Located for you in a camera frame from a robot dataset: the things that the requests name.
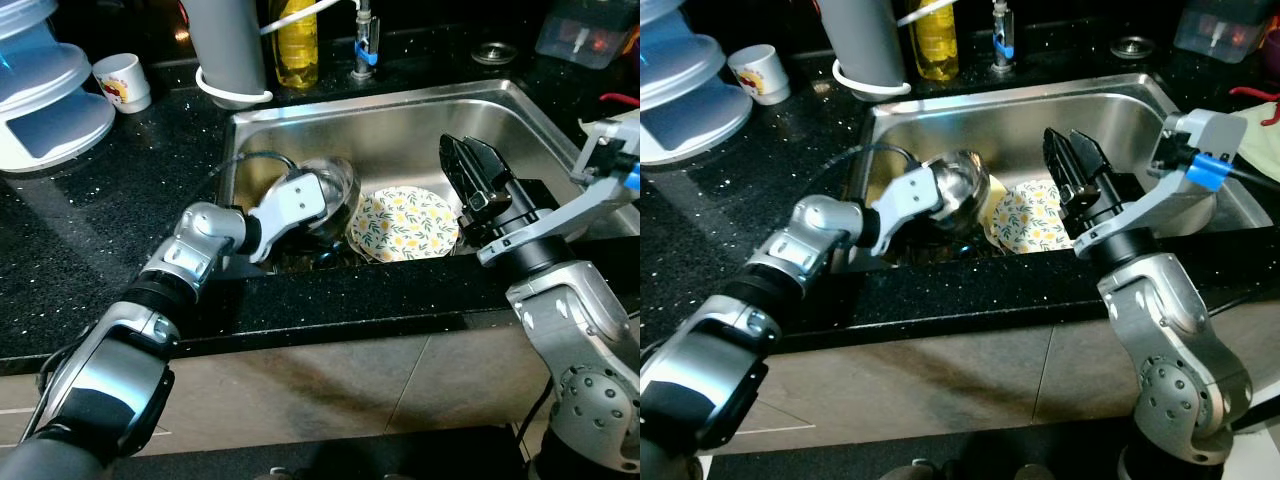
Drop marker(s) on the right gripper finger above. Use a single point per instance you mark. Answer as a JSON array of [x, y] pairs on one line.
[[1060, 162], [459, 170], [488, 170], [1088, 162]]

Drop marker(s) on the small stainless steel bowl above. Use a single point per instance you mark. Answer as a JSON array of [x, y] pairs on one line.
[[960, 180], [335, 190]]

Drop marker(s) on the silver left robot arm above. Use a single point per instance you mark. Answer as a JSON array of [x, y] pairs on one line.
[[750, 320], [140, 330]]

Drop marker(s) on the beige kitchen cabinet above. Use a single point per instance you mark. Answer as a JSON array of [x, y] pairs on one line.
[[330, 380], [950, 375]]

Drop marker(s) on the stainless steel sink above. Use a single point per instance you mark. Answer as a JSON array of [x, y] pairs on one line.
[[1090, 110], [420, 130]]

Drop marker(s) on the yellow plate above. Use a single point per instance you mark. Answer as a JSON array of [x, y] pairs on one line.
[[996, 205]]

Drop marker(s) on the round metal drain cap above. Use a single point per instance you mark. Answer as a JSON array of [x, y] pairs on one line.
[[1133, 47], [494, 54]]

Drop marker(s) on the metal tap with blue band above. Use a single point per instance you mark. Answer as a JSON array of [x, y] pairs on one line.
[[365, 45], [1003, 40]]

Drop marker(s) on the red curved item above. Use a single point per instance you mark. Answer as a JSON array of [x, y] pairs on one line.
[[622, 98], [1255, 93]]

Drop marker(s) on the clear grey plastic container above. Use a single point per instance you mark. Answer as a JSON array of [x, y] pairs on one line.
[[1225, 25], [585, 30]]

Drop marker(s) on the yellow oil bottle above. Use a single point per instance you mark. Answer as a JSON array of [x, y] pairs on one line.
[[298, 50], [934, 45]]

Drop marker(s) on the yellow green cloth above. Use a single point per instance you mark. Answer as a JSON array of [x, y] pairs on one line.
[[1265, 140]]

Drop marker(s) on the grey cylindrical jug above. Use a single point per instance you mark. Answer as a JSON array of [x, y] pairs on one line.
[[228, 50], [865, 45]]

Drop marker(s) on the dark floor mat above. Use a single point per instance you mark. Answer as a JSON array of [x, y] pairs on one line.
[[330, 455], [900, 455]]

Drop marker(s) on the white tiered food container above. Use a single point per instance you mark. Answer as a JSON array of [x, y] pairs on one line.
[[50, 95], [690, 90]]

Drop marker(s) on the white printed cup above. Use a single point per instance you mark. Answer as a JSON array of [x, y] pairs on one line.
[[125, 85], [762, 78]]

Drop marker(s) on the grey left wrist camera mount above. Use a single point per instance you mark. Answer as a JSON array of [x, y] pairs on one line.
[[290, 198], [910, 192]]

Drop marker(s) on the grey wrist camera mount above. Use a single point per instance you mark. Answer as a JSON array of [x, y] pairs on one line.
[[570, 215], [1170, 195], [290, 198], [910, 192]]

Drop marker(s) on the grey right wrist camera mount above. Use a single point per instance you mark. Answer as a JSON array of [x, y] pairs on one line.
[[570, 215], [1170, 195]]

